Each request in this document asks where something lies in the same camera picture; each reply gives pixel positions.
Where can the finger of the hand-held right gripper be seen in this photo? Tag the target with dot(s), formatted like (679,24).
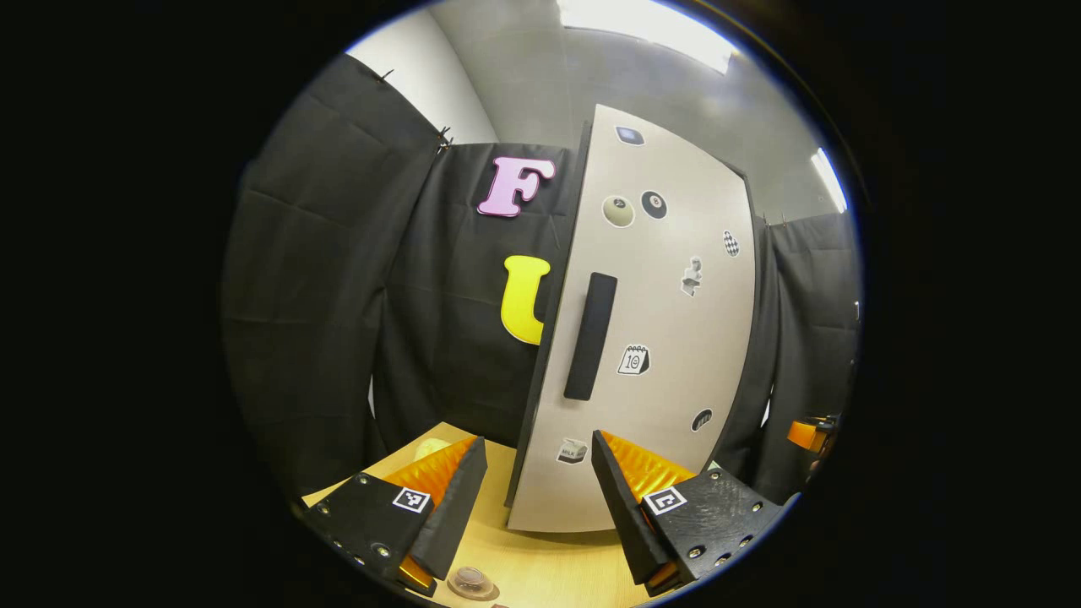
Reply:
(804,435)

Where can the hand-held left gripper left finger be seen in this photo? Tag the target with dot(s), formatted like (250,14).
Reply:
(460,498)

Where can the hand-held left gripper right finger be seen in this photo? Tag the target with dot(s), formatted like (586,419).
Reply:
(621,507)

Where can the dark grey cabinet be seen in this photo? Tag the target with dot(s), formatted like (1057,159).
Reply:
(521,456)

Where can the round brown coaster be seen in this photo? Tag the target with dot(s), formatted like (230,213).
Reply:
(460,594)

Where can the yellow bumpy fruit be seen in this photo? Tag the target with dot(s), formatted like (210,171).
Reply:
(431,448)

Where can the black backdrop cloth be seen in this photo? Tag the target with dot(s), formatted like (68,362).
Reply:
(321,295)

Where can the ceiling light panel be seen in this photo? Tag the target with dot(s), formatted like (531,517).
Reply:
(650,29)
(829,180)

